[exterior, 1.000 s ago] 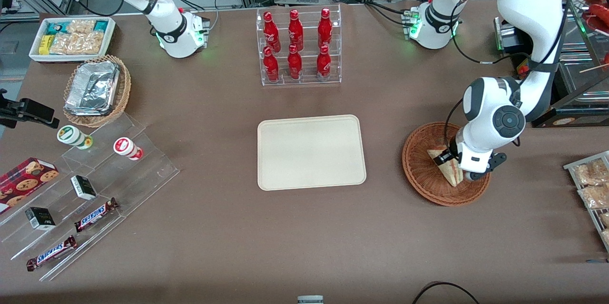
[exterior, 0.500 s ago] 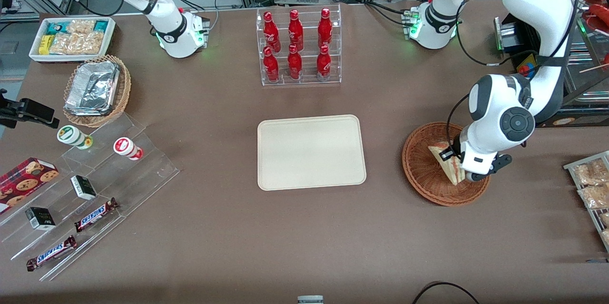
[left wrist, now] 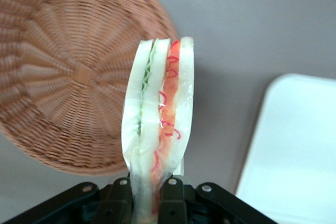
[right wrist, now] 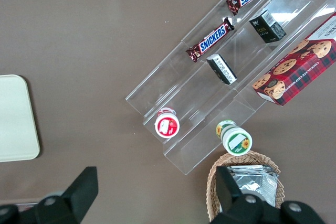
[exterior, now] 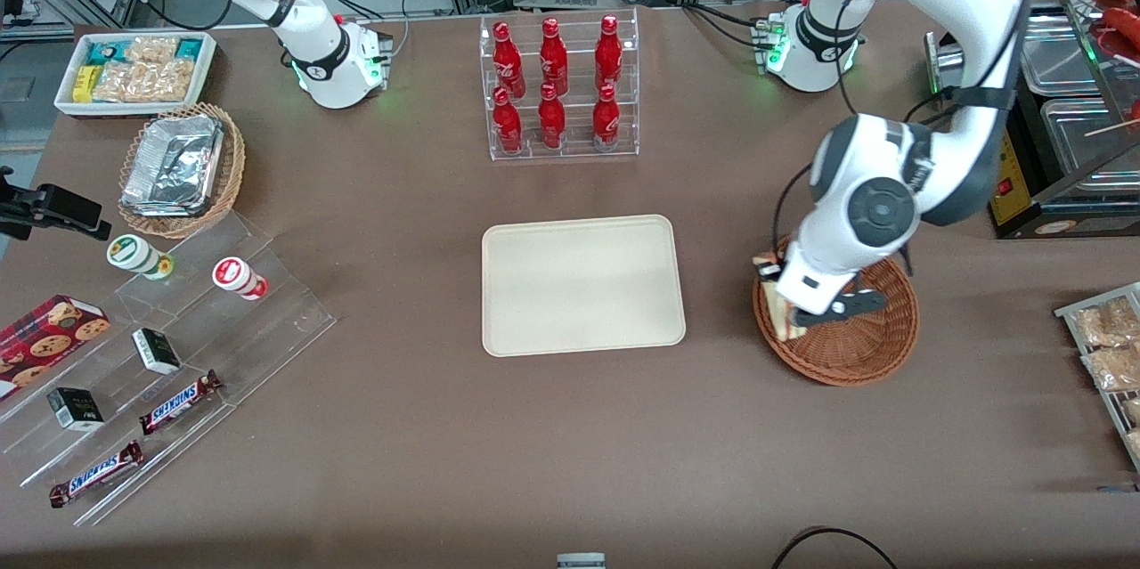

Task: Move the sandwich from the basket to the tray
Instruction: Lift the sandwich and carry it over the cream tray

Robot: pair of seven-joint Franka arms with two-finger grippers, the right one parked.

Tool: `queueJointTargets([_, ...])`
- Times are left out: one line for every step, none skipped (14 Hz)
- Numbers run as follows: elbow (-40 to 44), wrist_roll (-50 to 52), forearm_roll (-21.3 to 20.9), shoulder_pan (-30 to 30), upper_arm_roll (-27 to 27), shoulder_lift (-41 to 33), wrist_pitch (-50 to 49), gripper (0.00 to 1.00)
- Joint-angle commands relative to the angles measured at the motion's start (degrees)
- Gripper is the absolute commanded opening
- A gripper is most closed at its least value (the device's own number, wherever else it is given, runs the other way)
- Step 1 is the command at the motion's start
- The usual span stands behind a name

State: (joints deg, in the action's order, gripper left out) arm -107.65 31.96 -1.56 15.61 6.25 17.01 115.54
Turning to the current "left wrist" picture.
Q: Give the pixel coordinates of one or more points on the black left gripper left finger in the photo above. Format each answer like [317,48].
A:
[119,203]

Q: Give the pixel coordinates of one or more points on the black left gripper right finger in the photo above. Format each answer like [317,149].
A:
[172,203]

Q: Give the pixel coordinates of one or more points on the triangle sandwich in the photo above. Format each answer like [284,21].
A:
[152,103]

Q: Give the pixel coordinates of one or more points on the beige rectangular plastic tray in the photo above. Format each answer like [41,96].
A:
[294,142]

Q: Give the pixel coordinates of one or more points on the round brown wicker basket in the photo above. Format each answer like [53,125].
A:
[65,77]

